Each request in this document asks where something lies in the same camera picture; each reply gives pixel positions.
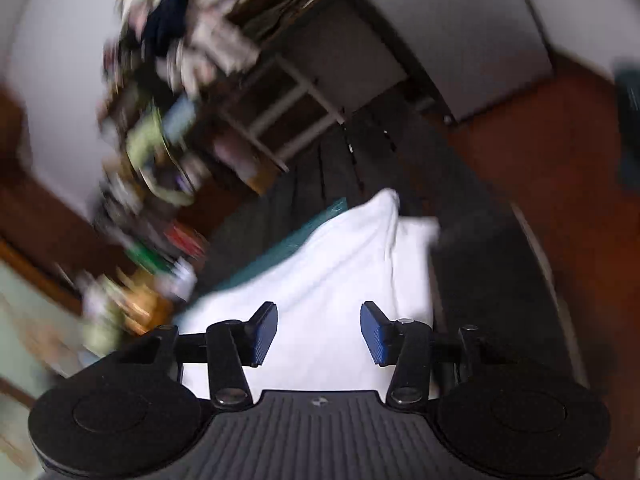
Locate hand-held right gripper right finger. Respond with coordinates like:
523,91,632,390
360,301,520,409

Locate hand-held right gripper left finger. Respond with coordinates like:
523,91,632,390
112,301,279,410

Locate white garment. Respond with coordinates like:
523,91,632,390
172,187,443,401

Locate pile of pale clothes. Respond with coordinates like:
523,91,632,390
119,0,262,97

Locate red flat box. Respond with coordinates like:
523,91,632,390
164,224,207,257

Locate green mat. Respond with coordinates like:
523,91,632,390
200,197,349,297

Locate green package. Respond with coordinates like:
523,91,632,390
126,244,172,272

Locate yellow box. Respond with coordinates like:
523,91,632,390
249,159,282,197

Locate cluttered black shelf unit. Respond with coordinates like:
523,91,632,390
92,35,211,281

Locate pale green bag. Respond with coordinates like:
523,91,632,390
124,109,167,172

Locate pale blue carton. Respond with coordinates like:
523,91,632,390
164,99,197,142

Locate black metal rack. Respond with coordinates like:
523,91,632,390
225,0,453,127

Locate wooden framed pale panel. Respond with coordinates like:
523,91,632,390
0,245,86,461

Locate white framed cube shelf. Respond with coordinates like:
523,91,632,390
219,54,347,174

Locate grey refrigerator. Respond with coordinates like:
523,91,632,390
365,0,554,124

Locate dark teal object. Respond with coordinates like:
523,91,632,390
612,61,640,192

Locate navy blue cloth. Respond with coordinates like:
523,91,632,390
144,0,197,42

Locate pale green hose loop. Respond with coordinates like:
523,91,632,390
139,159,197,207

